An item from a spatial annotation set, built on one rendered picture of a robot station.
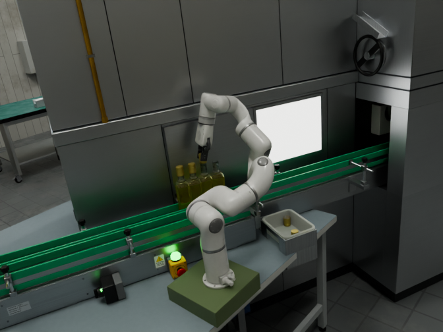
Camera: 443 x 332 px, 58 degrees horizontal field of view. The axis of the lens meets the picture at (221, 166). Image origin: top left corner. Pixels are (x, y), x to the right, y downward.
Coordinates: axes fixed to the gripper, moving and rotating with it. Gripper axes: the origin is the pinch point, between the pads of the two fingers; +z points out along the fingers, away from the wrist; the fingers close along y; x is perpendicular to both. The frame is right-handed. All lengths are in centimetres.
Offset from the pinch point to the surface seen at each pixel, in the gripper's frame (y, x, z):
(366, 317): 19, 110, 93
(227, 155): -12.0, 18.9, 2.9
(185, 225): 14.1, -9.7, 28.2
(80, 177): -14, -51, 15
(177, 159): -11.7, -8.0, 5.3
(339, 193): 5, 81, 19
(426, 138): 21, 116, -18
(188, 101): -14.7, -4.1, -22.2
